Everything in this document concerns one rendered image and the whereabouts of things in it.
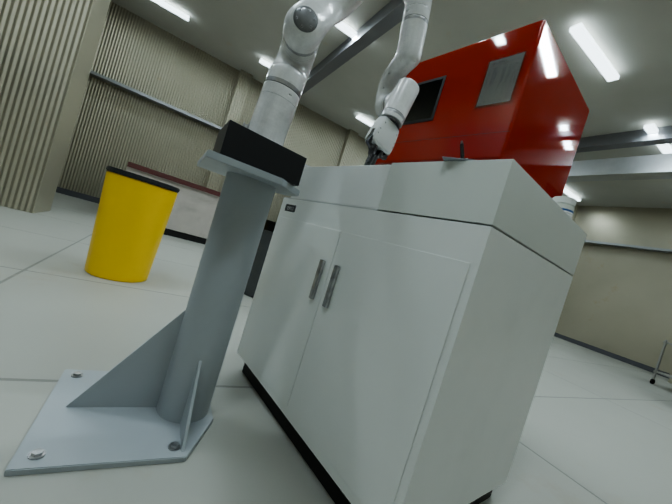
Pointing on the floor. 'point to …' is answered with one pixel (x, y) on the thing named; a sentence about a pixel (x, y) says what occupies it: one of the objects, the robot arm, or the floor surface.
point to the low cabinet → (185, 205)
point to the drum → (128, 226)
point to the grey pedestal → (161, 355)
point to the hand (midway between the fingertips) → (370, 161)
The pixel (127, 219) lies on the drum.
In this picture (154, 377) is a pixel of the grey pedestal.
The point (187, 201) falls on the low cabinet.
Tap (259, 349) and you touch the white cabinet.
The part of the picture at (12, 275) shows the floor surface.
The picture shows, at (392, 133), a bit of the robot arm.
